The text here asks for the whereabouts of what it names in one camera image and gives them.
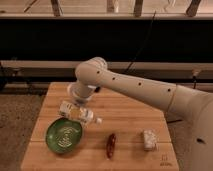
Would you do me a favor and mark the white plastic bottle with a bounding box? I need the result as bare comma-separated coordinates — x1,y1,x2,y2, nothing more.
59,101,102,125

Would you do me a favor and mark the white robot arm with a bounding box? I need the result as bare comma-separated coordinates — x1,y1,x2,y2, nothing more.
67,57,213,171

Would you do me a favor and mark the green ceramic bowl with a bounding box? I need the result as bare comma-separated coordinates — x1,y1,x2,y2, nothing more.
45,117,83,154

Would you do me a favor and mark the wooden table board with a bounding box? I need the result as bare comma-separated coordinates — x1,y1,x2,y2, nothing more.
21,82,179,171

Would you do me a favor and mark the white crumpled sponge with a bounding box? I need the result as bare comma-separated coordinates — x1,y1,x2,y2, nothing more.
143,130,157,151

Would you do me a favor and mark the black cable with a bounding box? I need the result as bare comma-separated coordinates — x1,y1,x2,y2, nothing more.
123,10,158,74

